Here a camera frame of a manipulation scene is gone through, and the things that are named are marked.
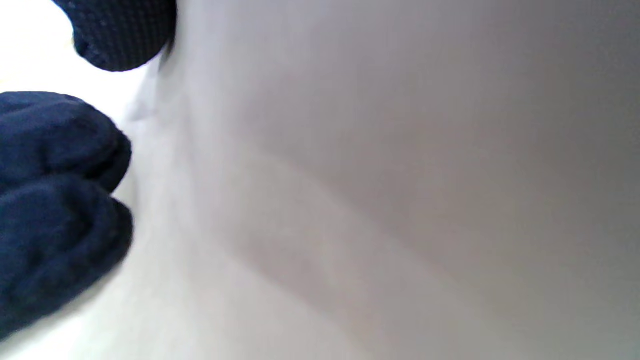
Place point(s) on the person's right hand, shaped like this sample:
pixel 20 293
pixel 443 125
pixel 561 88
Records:
pixel 50 225

